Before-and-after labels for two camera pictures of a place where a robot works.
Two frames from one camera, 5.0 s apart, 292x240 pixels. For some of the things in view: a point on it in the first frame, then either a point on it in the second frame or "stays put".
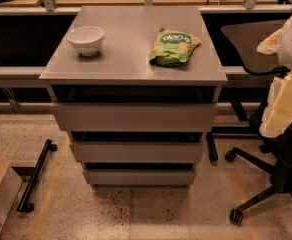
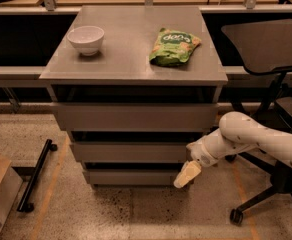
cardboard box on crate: x=3 y=185 stays put
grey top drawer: x=136 y=116 stays put
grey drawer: x=137 y=152 stays put
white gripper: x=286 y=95 → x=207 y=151
